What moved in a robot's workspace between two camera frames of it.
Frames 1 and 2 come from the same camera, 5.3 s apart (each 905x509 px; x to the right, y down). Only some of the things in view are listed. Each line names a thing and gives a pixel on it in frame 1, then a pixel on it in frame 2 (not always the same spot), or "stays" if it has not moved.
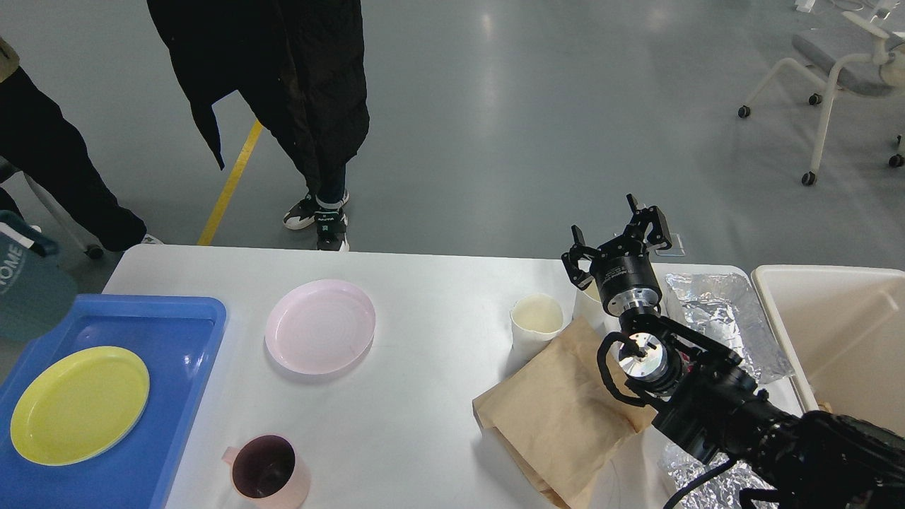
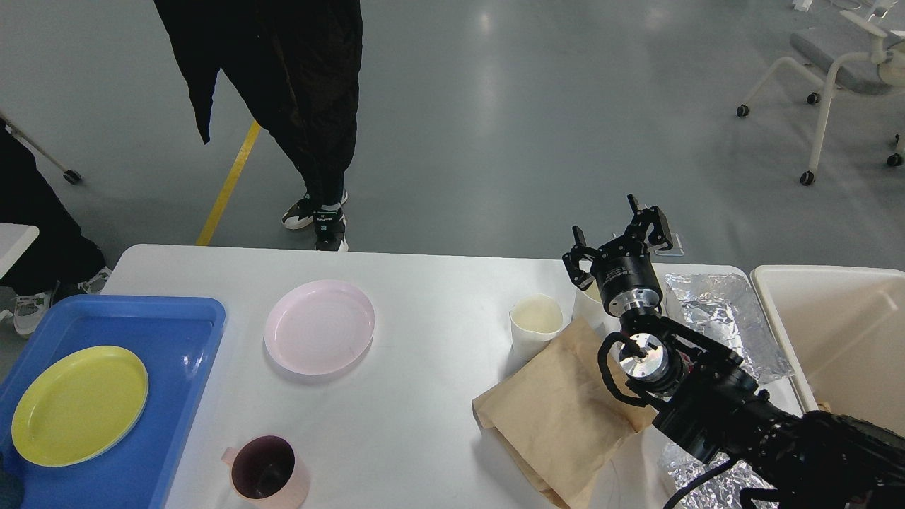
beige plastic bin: x=843 y=331 stays
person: x=37 y=138 -> x=62 y=259
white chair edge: x=93 y=251 -> x=71 y=176
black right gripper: x=626 y=283 stays
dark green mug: x=37 y=289 -> x=11 y=487
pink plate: x=319 y=327 stays
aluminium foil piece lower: x=724 y=493 stays
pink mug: x=269 y=472 stays
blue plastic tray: x=179 y=339 stays
